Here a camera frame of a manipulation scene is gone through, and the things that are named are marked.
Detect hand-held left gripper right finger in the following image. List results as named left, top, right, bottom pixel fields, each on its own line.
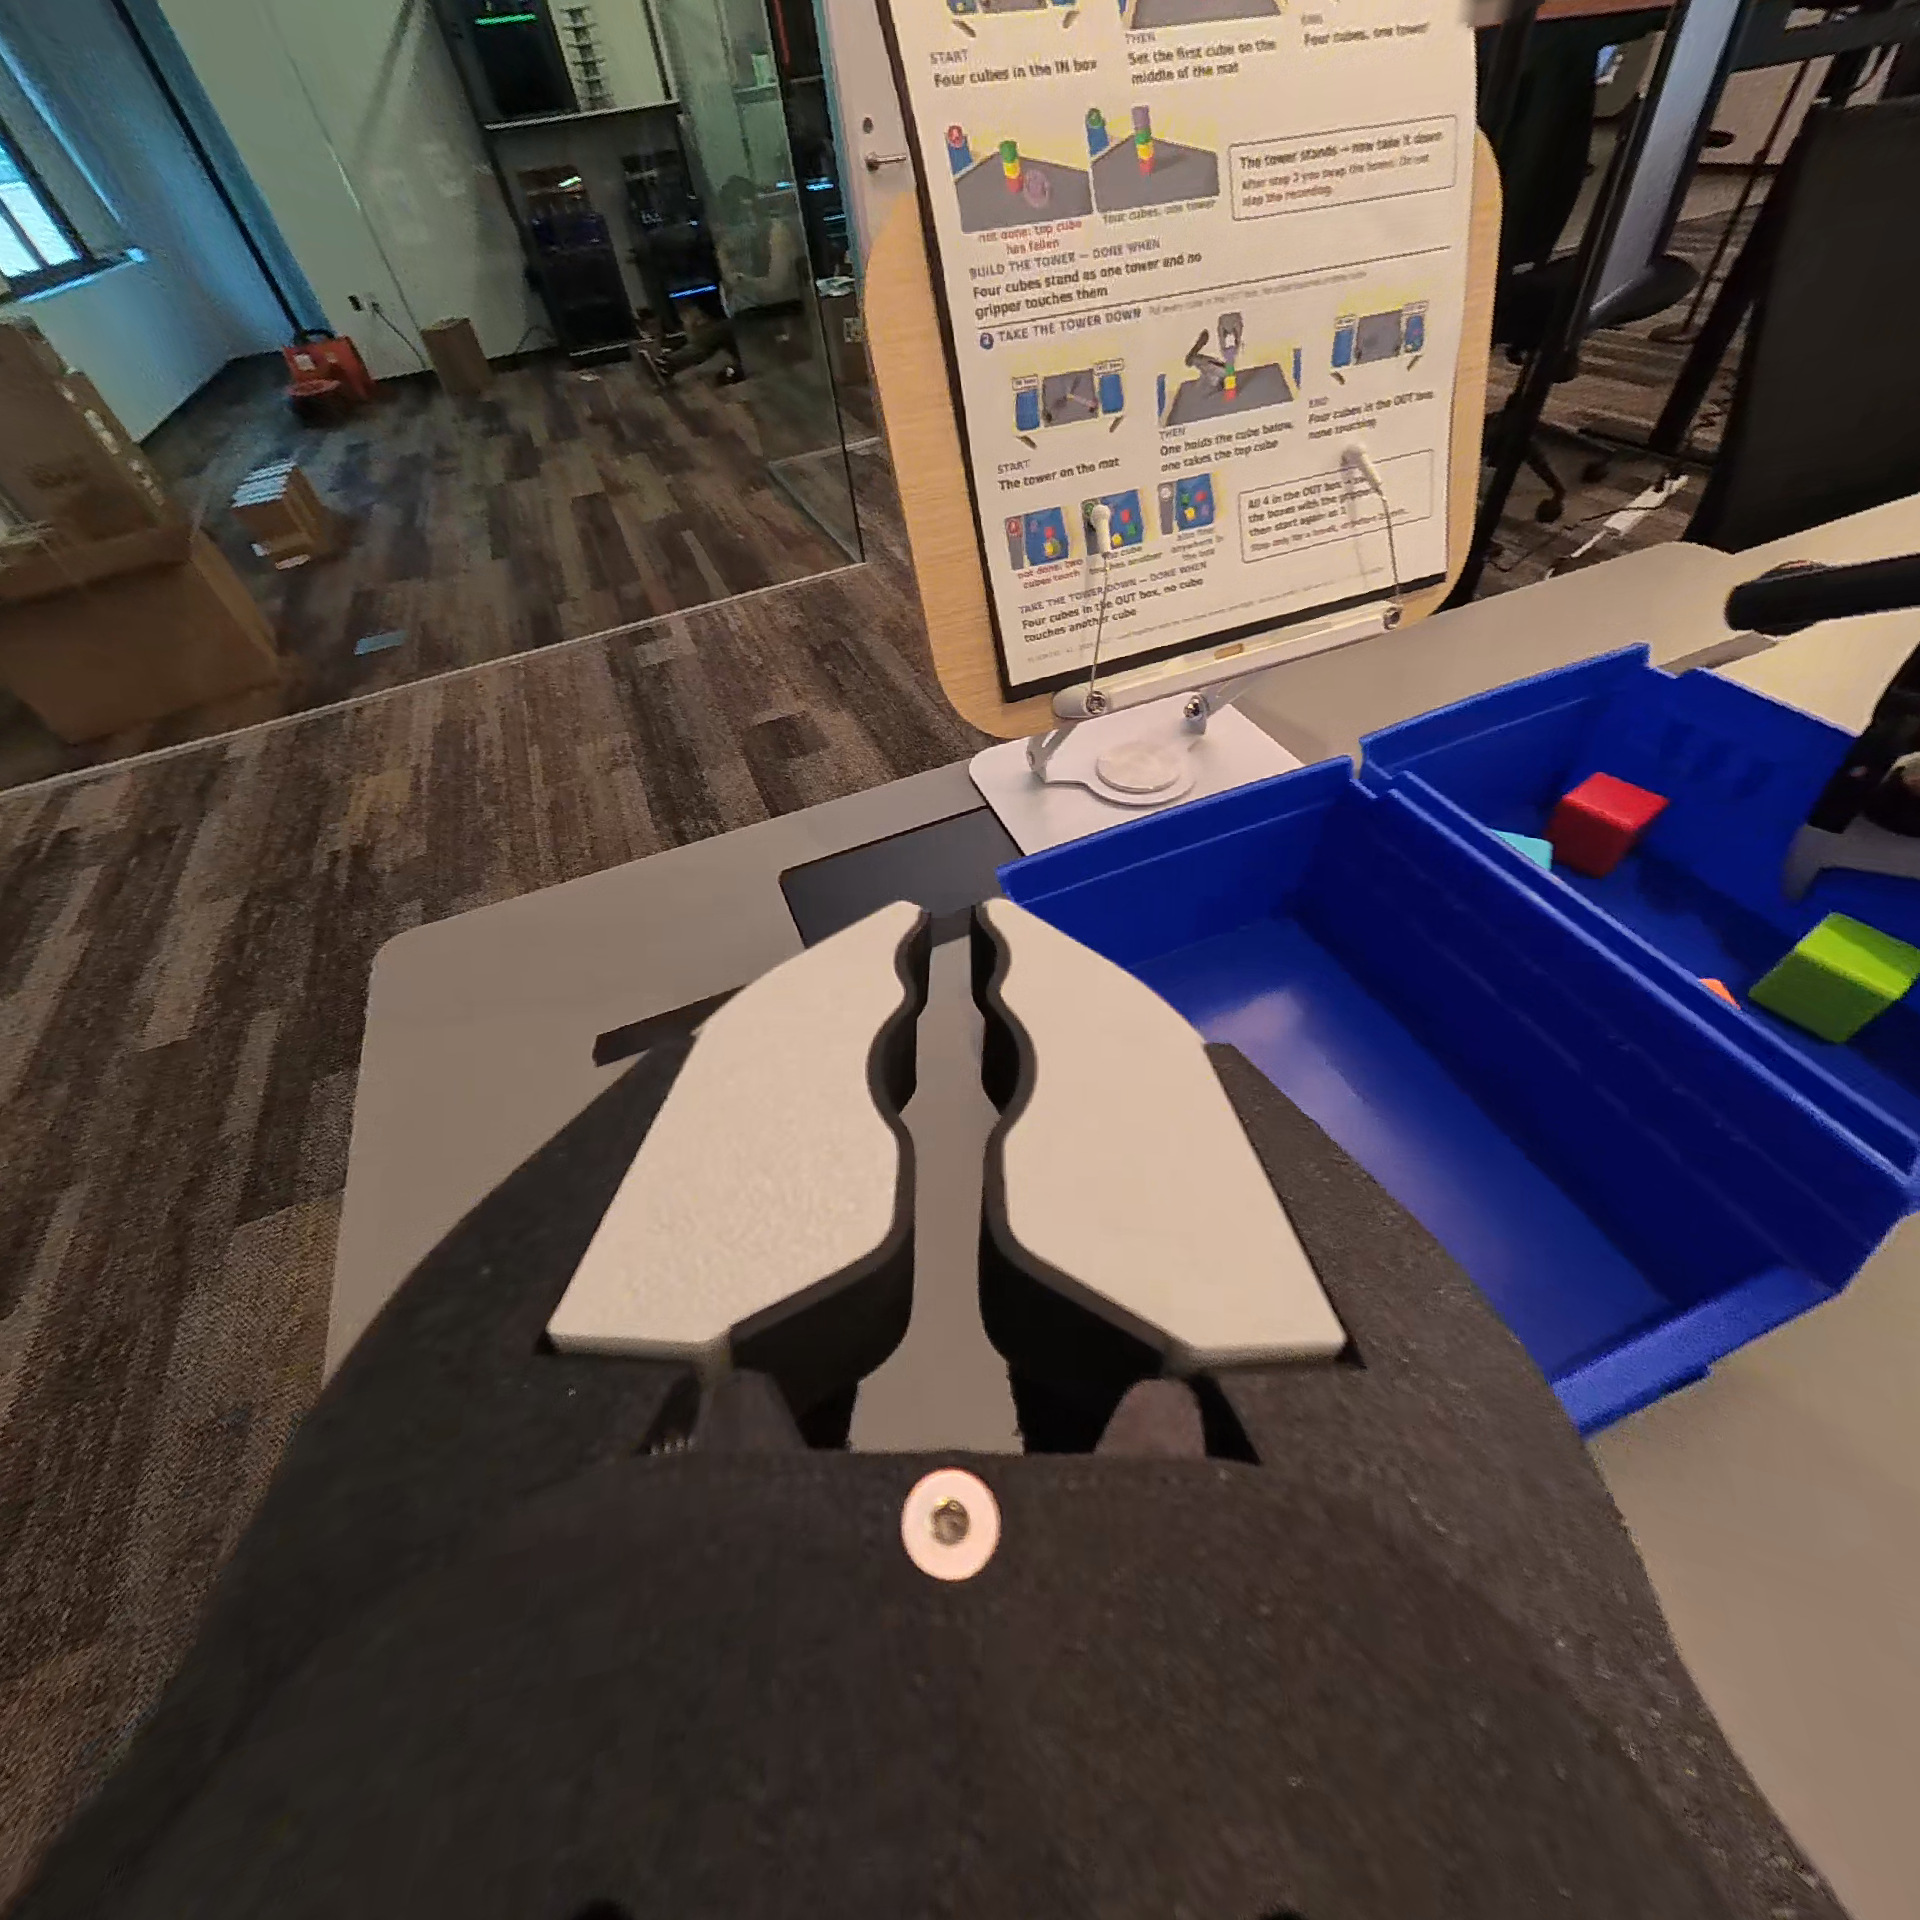
left=968, top=895, right=1352, bottom=1412

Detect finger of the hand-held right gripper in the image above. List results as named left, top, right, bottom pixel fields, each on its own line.
left=1725, top=555, right=1920, bottom=638
left=1795, top=676, right=1920, bottom=903

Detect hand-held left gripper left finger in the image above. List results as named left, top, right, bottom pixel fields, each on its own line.
left=545, top=900, right=933, bottom=1412

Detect green magnetic cube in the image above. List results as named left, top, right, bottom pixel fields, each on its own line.
left=1750, top=911, right=1920, bottom=1046

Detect red magnetic cube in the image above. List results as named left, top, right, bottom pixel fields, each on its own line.
left=1551, top=772, right=1671, bottom=877

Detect blue plastic bin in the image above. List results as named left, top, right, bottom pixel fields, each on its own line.
left=996, top=752, right=1920, bottom=1436
left=1358, top=646, right=1920, bottom=1157

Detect white sign stand base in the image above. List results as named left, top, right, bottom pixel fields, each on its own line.
left=966, top=686, right=1307, bottom=858

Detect wooden instruction sign board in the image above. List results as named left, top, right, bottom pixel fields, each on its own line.
left=863, top=0, right=1502, bottom=736

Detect stacked cardboard boxes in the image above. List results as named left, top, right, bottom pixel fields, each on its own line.
left=0, top=316, right=292, bottom=752

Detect small red floor appliance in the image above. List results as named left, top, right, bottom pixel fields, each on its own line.
left=286, top=331, right=379, bottom=423

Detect black equipment rack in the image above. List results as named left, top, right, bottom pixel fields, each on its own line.
left=445, top=0, right=752, bottom=386

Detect window with roller blind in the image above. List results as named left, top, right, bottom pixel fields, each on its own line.
left=0, top=122, right=136, bottom=301

